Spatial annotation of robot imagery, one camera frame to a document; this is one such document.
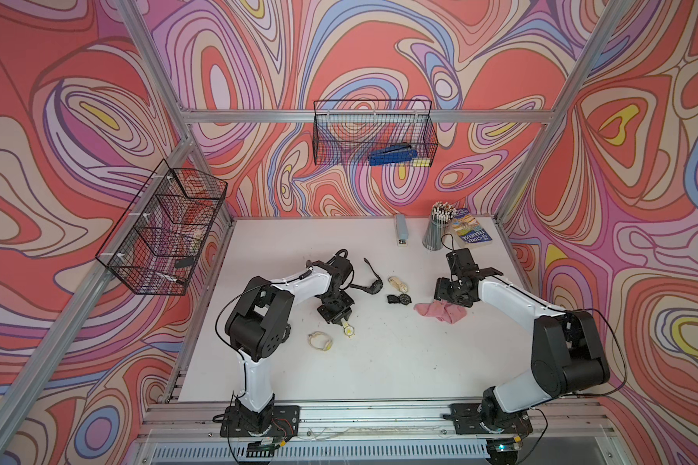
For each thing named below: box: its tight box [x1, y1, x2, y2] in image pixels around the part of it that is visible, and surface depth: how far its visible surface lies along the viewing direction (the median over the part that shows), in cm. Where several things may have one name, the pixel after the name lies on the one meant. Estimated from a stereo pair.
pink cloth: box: [413, 300, 469, 325], surface depth 92 cm
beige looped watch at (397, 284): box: [387, 276, 409, 293], surface depth 100 cm
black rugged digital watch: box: [349, 257, 383, 295], surface depth 98 cm
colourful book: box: [451, 207, 494, 246], surface depth 114 cm
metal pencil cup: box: [421, 200, 457, 251], surface depth 101 cm
